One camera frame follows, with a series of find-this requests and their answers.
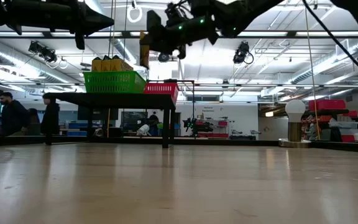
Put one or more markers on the red plastic basket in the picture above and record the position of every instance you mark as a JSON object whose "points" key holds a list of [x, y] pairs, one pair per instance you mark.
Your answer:
{"points": [[162, 88]]}

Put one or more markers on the black aluminium rig frame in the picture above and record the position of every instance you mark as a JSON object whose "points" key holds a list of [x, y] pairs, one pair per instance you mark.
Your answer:
{"points": [[259, 38]]}

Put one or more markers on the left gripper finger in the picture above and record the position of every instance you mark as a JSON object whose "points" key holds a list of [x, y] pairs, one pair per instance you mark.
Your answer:
{"points": [[79, 40]]}

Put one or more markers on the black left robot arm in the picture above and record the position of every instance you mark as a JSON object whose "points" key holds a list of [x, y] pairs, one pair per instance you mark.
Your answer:
{"points": [[26, 14]]}

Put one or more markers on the clear plastic bin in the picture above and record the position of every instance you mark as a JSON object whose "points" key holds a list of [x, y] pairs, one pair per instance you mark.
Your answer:
{"points": [[343, 124]]}

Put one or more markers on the black perforated metal shelf riser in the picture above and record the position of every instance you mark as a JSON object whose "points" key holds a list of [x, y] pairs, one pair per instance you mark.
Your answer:
{"points": [[113, 100]]}

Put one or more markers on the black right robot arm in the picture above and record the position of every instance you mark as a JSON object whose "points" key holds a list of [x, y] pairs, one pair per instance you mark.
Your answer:
{"points": [[244, 12]]}

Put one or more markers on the white globe lamp brass base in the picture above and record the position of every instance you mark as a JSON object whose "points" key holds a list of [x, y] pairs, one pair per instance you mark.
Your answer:
{"points": [[295, 109]]}

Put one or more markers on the green plastic basket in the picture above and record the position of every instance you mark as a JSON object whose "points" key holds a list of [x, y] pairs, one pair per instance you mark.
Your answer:
{"points": [[113, 82]]}

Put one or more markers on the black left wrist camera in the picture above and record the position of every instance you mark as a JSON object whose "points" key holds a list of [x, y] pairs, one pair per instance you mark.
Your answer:
{"points": [[99, 21]]}

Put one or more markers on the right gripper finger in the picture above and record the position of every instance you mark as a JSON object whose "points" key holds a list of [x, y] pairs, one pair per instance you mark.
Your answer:
{"points": [[154, 21], [158, 42]]}

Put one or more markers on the shelf with red bins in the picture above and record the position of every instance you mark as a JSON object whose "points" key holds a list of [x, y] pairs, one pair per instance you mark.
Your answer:
{"points": [[216, 127]]}

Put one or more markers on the black background robot arm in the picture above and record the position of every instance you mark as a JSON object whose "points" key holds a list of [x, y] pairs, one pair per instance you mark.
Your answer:
{"points": [[190, 124]]}

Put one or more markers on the blue storage bins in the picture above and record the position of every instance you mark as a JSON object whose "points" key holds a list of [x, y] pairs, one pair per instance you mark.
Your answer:
{"points": [[76, 126]]}

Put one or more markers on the white cylinder device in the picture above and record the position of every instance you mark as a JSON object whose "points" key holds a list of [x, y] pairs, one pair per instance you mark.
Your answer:
{"points": [[143, 129]]}

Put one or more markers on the small red storage bin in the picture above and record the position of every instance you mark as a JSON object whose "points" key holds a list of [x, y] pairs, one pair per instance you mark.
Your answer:
{"points": [[351, 113]]}

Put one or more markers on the large red storage bin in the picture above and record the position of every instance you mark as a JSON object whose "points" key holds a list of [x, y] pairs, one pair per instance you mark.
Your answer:
{"points": [[326, 104]]}

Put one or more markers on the person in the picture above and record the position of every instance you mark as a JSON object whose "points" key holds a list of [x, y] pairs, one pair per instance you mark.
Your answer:
{"points": [[34, 121], [51, 118], [12, 115]]}

